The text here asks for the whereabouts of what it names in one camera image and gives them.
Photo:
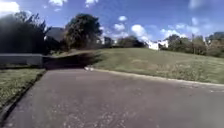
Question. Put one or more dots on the concrete kerb beside grass slope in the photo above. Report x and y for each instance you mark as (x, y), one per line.
(133, 74)

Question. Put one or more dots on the dark bushes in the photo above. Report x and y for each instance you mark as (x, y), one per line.
(130, 41)

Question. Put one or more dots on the grey asphalt path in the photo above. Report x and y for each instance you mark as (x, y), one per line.
(110, 100)

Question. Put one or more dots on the large round tree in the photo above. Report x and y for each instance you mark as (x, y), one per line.
(81, 31)

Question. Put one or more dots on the white building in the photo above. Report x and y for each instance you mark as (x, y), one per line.
(154, 45)

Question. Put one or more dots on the grass slope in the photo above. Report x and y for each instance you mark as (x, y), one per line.
(160, 63)

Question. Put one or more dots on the building with dark roof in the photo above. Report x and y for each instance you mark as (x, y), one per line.
(56, 33)

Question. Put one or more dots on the row of trees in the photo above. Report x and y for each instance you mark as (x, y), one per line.
(186, 45)

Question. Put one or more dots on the dark group of trees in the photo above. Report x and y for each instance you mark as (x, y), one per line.
(20, 33)

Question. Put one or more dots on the flat grass patch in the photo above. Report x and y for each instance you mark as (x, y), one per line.
(16, 83)

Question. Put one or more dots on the dark kerb beside grass patch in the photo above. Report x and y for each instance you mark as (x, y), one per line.
(13, 105)

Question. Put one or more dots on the low grey wall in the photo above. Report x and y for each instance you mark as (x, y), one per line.
(20, 59)

